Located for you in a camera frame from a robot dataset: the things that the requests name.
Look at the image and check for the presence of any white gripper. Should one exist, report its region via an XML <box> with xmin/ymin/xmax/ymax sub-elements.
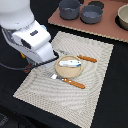
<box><xmin>9</xmin><ymin>19</ymin><xmax>58</xmax><ymax>69</ymax></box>

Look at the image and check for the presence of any white and blue toy fish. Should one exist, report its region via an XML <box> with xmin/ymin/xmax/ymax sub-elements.
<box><xmin>59</xmin><ymin>60</ymin><xmax>81</xmax><ymax>67</ymax></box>

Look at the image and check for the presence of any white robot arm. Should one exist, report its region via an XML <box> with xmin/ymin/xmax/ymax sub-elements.
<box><xmin>0</xmin><ymin>0</ymin><xmax>55</xmax><ymax>67</ymax></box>

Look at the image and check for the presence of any tall grey pot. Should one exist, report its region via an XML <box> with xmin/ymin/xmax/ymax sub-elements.
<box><xmin>59</xmin><ymin>0</ymin><xmax>80</xmax><ymax>20</ymax></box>

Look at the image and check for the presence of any round beige plate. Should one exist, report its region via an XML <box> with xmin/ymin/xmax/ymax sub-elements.
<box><xmin>55</xmin><ymin>55</ymin><xmax>83</xmax><ymax>78</ymax></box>

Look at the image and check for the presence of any woven beige placemat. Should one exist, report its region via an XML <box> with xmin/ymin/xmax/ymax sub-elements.
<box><xmin>14</xmin><ymin>31</ymin><xmax>113</xmax><ymax>128</ymax></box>

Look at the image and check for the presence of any low grey pot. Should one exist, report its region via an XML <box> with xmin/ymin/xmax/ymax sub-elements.
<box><xmin>81</xmin><ymin>5</ymin><xmax>103</xmax><ymax>24</ymax></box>

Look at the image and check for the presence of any beige bowl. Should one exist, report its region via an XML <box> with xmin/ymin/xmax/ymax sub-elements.
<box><xmin>118</xmin><ymin>4</ymin><xmax>128</xmax><ymax>30</ymax></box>

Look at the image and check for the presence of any fork with wooden handle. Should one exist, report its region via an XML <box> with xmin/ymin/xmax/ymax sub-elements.
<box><xmin>46</xmin><ymin>72</ymin><xmax>85</xmax><ymax>89</ymax></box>

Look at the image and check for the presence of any knife with wooden handle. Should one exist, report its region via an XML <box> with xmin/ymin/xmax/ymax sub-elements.
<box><xmin>59</xmin><ymin>50</ymin><xmax>97</xmax><ymax>63</ymax></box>

